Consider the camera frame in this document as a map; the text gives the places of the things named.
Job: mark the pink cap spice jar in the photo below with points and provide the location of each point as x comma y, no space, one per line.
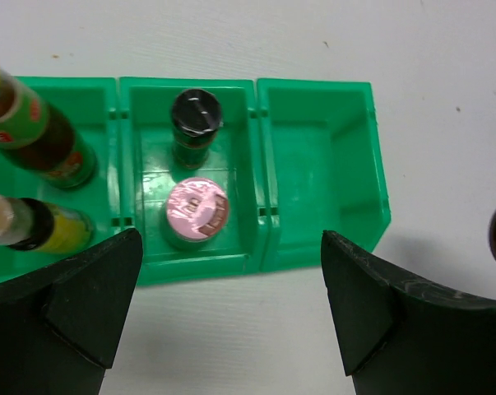
194,213

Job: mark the green bin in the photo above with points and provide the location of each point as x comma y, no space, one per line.
322,166
89,106
149,172

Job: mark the yellow label gold cap bottle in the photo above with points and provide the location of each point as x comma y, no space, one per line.
28,224

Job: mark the black cap pepper jar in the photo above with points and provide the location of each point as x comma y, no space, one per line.
197,116

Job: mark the green label sauce bottle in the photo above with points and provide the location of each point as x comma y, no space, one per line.
36,136

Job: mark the green bin middle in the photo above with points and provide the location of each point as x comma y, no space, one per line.
149,172

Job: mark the green bin right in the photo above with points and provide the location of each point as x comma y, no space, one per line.
322,166

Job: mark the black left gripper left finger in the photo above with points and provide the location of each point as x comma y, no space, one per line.
60,325

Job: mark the green bin left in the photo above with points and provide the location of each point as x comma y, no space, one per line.
89,106

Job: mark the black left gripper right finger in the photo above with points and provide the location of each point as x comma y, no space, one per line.
400,333

